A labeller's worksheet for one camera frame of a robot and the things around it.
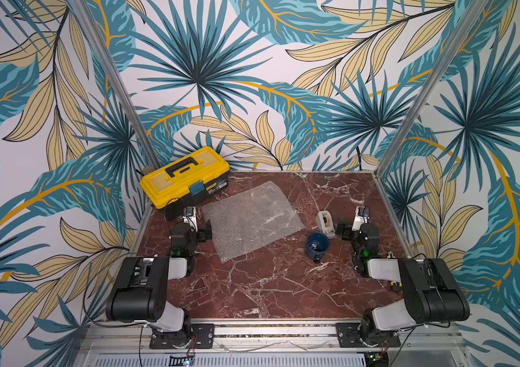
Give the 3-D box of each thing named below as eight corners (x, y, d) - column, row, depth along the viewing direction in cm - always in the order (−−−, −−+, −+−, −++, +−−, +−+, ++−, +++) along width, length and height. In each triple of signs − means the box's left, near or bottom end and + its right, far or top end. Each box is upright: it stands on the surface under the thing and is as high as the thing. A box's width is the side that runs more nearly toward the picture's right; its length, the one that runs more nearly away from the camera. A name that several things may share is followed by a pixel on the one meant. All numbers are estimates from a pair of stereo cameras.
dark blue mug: (307, 263, 92) (311, 255, 86) (304, 240, 98) (308, 231, 92) (327, 263, 92) (332, 255, 86) (323, 240, 98) (327, 232, 92)
